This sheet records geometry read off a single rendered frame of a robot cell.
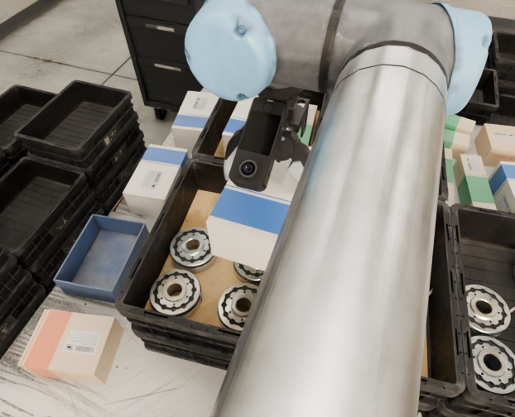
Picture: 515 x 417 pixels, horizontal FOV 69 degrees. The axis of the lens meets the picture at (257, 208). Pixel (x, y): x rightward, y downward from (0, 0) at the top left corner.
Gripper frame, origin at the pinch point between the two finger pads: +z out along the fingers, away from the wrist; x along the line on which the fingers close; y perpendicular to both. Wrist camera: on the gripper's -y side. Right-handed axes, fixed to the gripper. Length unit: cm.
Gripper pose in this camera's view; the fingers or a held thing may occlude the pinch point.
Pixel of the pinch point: (267, 194)
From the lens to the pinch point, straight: 60.2
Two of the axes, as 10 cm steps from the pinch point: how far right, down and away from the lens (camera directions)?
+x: -9.4, -2.6, 2.1
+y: 3.3, -7.3, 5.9
